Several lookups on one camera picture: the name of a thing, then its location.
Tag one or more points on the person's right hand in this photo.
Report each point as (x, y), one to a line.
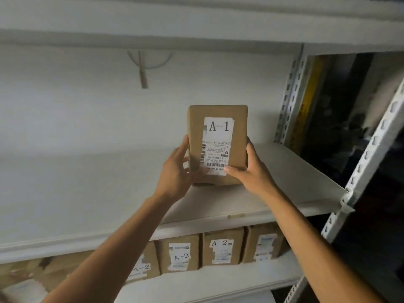
(255, 179)

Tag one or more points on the white metal shelf board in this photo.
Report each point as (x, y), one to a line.
(94, 192)
(189, 25)
(208, 280)

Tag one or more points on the person's left forearm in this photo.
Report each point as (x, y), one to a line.
(113, 252)

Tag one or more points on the tall labelled cardboard box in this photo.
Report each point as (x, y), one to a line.
(221, 138)

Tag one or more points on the blurred brown cardboard box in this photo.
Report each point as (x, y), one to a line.
(60, 268)

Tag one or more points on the small labelled cardboard box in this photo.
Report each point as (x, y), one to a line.
(146, 265)
(263, 244)
(222, 247)
(178, 254)

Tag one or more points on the person's right thumb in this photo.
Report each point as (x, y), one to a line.
(235, 172)

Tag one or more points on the person's left thumb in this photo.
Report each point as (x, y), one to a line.
(198, 175)

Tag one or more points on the white perforated shelf upright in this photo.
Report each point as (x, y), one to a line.
(375, 148)
(290, 97)

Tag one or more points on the person's left hand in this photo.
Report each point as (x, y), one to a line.
(172, 178)

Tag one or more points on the person's right forearm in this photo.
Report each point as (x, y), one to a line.
(312, 249)

